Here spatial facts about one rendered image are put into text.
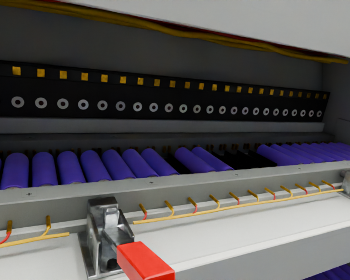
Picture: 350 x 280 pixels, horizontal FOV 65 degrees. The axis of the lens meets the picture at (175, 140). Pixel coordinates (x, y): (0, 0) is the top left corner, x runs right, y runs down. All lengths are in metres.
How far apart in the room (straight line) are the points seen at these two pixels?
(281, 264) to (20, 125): 0.26
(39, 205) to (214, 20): 0.16
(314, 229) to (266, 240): 0.05
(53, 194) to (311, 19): 0.23
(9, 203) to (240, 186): 0.17
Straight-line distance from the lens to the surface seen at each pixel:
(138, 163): 0.26
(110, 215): 0.16
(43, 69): 0.31
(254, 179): 0.26
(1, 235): 0.20
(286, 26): 0.24
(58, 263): 0.18
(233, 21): 0.21
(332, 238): 0.28
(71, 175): 0.23
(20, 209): 0.19
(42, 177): 0.23
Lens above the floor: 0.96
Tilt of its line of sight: 2 degrees down
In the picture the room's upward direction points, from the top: straight up
